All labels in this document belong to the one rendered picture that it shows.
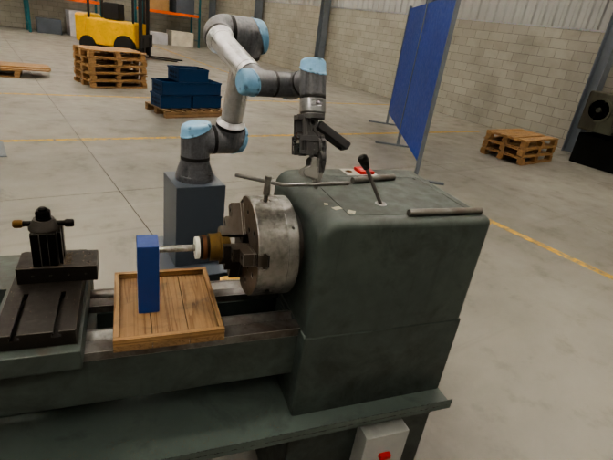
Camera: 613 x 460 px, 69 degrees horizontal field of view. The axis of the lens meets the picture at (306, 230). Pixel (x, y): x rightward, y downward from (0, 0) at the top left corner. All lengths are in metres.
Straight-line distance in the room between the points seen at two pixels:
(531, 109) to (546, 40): 1.49
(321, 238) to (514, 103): 11.28
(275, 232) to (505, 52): 11.62
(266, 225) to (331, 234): 0.19
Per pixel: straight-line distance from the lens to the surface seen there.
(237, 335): 1.40
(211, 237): 1.38
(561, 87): 11.89
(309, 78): 1.32
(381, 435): 1.79
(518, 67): 12.43
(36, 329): 1.31
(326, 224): 1.25
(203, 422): 1.60
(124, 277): 1.62
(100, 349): 1.38
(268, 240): 1.28
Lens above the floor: 1.73
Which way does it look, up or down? 24 degrees down
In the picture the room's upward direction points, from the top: 8 degrees clockwise
